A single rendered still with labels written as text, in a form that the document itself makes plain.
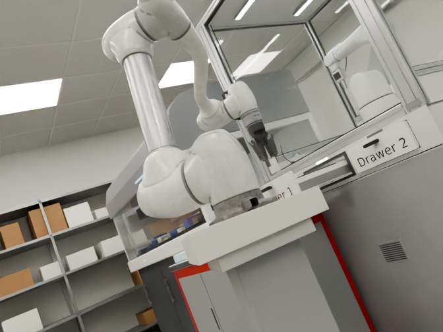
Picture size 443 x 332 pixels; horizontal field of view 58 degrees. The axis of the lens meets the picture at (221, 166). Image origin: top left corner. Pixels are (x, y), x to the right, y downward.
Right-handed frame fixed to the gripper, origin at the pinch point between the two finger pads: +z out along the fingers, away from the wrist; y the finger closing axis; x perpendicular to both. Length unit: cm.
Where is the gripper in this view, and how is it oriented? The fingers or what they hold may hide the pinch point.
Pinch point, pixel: (273, 165)
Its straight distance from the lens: 177.4
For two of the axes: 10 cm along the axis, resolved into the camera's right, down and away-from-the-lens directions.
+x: -4.5, 3.3, 8.3
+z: 4.0, 9.1, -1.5
